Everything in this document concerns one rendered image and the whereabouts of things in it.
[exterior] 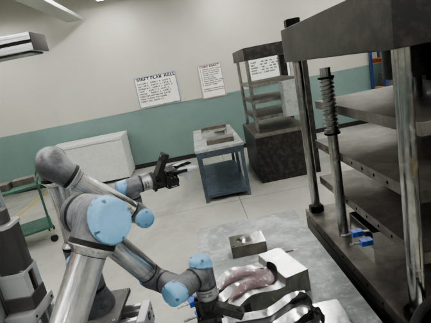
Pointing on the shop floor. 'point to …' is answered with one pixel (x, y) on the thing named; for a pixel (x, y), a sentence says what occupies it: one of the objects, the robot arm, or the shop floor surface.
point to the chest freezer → (102, 156)
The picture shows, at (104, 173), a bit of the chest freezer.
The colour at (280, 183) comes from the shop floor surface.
